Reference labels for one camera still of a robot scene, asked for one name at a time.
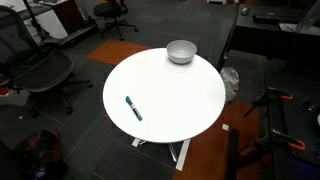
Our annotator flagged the dark desk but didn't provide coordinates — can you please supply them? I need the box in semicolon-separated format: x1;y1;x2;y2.
217;0;320;71

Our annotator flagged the orange handled clamp lower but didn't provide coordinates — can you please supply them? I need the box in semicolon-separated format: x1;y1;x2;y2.
250;129;306;151

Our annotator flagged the black mesh office chair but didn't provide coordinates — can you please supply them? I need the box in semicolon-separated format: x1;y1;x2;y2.
0;5;93;117

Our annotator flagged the white cabinet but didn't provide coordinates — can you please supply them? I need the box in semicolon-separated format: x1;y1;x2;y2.
19;0;84;43

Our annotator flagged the orange handled clamp upper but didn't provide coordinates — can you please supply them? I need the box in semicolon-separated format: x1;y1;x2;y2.
244;87;293;117

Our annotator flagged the white bowl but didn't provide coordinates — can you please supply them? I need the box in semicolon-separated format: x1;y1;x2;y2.
166;40;197;64

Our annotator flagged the teal marker pen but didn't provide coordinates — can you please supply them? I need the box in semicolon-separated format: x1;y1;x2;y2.
125;96;142;121

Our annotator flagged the orange handled clamp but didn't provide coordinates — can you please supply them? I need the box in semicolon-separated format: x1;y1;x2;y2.
250;129;306;151
244;87;293;117

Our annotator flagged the electric scooter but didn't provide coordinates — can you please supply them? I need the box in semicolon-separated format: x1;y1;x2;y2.
22;0;99;48

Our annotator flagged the black office chair background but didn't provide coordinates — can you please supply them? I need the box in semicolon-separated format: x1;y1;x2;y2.
93;0;138;41

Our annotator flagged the black keyboard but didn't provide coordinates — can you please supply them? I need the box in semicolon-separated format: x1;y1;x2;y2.
253;14;300;24

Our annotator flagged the red black backpack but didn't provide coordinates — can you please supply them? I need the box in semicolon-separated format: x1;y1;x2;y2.
13;129;67;180

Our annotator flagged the white plastic bag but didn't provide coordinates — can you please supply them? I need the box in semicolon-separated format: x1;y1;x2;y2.
220;67;240;103

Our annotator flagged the round white table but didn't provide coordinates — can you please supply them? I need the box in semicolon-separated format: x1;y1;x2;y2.
102;48;225;170

